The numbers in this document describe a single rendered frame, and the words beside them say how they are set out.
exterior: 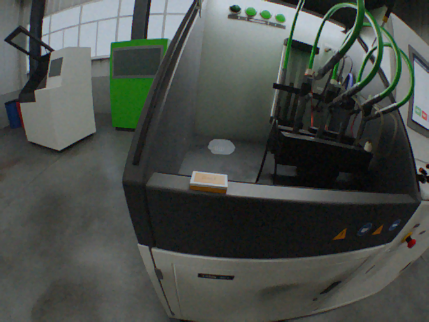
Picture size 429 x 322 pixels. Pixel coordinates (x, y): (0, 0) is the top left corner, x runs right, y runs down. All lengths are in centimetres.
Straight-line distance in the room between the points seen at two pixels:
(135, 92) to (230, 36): 254
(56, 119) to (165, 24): 310
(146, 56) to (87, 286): 290
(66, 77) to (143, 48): 127
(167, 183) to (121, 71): 303
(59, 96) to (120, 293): 254
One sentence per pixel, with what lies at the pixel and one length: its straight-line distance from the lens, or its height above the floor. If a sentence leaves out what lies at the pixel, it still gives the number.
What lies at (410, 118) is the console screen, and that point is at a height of 114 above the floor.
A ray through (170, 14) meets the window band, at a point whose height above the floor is 248.
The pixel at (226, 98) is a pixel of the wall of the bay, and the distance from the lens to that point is 73.
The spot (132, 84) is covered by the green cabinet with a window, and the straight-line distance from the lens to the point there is 313.
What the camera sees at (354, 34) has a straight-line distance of 37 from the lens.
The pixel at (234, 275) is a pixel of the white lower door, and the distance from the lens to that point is 43.
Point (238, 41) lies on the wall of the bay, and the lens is 74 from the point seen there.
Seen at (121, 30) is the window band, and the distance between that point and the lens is 493.
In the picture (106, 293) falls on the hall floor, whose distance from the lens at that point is 124.
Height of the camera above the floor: 110
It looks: 28 degrees down
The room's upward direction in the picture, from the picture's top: 7 degrees clockwise
